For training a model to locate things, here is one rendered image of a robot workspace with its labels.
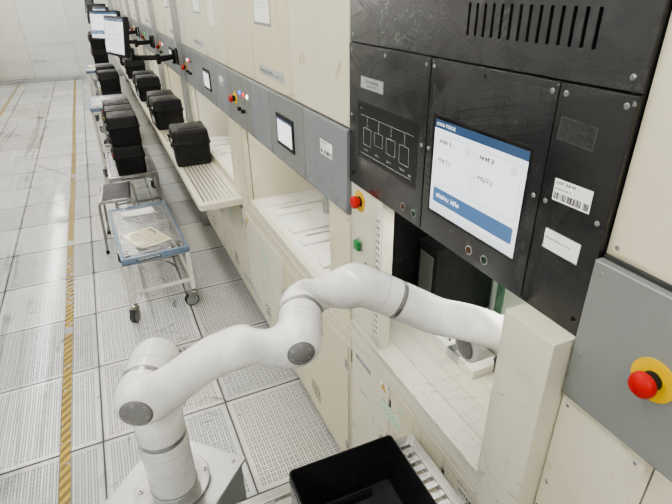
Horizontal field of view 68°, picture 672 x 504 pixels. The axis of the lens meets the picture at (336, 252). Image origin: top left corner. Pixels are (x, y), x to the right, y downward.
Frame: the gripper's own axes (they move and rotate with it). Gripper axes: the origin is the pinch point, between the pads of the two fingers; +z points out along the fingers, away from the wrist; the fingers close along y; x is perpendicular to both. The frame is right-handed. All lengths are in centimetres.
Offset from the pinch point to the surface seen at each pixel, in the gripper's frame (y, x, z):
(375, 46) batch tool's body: -47, 61, -30
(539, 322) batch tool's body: 20.7, 21.2, -33.9
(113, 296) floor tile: -270, -119, -115
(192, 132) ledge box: -289, -15, -40
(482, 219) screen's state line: 0.2, 32.6, -31.4
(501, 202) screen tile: 4.7, 38.0, -31.4
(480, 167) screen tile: -2, 43, -31
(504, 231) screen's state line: 6.6, 32.7, -31.4
